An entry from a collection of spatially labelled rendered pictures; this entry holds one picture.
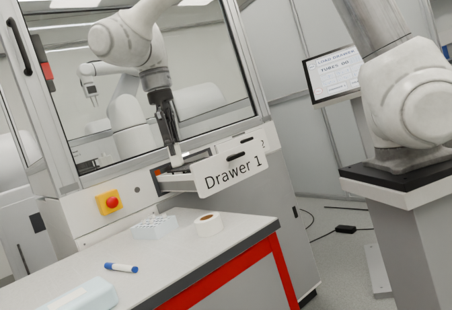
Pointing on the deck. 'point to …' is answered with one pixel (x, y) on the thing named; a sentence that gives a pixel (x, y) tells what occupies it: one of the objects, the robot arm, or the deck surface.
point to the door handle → (20, 46)
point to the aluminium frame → (33, 87)
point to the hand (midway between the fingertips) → (175, 155)
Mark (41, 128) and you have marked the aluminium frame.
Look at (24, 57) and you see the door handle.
